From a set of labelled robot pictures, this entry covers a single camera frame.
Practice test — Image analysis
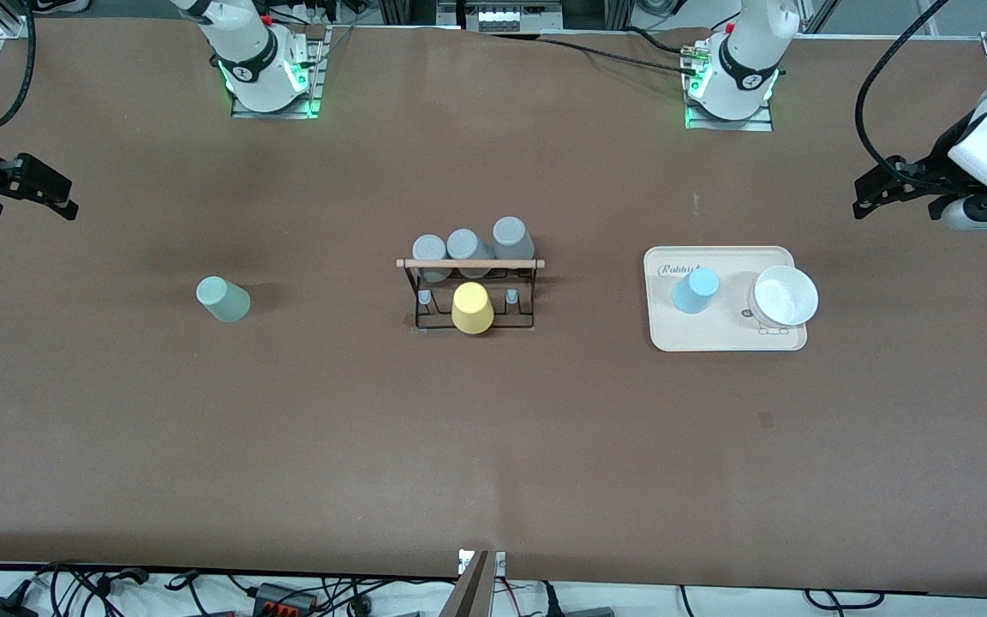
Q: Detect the pale green cup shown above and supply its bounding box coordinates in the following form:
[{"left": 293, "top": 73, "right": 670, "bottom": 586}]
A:
[{"left": 195, "top": 276, "right": 252, "bottom": 324}]

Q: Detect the light blue cup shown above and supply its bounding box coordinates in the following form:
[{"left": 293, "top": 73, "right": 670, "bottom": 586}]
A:
[{"left": 671, "top": 267, "right": 721, "bottom": 315}]

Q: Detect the white bowl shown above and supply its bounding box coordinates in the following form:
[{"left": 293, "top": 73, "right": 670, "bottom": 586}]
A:
[{"left": 748, "top": 265, "right": 820, "bottom": 330}]

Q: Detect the beige plastic tray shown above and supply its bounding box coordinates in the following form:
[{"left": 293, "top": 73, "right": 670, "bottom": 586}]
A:
[{"left": 643, "top": 246, "right": 808, "bottom": 353}]

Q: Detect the grey cup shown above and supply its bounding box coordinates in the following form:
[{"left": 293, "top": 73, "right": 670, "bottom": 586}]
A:
[
  {"left": 492, "top": 216, "right": 536, "bottom": 262},
  {"left": 446, "top": 228, "right": 495, "bottom": 279},
  {"left": 412, "top": 234, "right": 452, "bottom": 284}
]

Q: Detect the black power adapter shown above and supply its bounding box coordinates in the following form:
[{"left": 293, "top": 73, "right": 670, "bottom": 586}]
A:
[{"left": 0, "top": 583, "right": 37, "bottom": 617}]

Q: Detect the grey device box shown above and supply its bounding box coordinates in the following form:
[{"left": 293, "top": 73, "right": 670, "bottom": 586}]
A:
[{"left": 463, "top": 0, "right": 564, "bottom": 33}]

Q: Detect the yellow cup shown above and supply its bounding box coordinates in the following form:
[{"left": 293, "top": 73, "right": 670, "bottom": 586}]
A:
[{"left": 451, "top": 282, "right": 495, "bottom": 336}]

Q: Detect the black red terminal connector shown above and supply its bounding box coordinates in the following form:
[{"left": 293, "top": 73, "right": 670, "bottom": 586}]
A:
[{"left": 252, "top": 582, "right": 320, "bottom": 614}]

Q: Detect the black plug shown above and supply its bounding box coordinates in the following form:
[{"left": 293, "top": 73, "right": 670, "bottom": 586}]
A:
[{"left": 543, "top": 583, "right": 616, "bottom": 617}]

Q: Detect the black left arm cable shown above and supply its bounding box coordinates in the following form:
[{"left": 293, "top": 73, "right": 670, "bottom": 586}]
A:
[{"left": 854, "top": 0, "right": 950, "bottom": 172}]

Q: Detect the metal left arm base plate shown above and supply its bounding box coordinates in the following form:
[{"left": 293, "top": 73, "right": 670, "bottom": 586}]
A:
[{"left": 684, "top": 43, "right": 775, "bottom": 133}]

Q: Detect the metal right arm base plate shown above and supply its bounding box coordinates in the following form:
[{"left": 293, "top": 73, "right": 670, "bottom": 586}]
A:
[{"left": 230, "top": 26, "right": 325, "bottom": 120}]

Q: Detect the black cable on table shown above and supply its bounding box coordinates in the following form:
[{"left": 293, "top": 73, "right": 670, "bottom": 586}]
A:
[{"left": 481, "top": 27, "right": 704, "bottom": 74}]

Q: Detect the black floor cable bundle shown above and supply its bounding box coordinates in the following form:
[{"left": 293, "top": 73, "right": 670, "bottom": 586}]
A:
[{"left": 31, "top": 561, "right": 237, "bottom": 617}]

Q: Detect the black wire cup rack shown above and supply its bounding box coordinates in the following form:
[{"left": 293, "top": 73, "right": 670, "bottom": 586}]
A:
[{"left": 396, "top": 257, "right": 546, "bottom": 333}]

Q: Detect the white post bracket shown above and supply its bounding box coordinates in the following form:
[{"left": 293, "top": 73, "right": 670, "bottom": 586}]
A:
[{"left": 458, "top": 550, "right": 508, "bottom": 577}]

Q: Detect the wooden camera post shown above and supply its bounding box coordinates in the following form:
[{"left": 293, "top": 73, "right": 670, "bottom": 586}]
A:
[{"left": 438, "top": 549, "right": 494, "bottom": 617}]

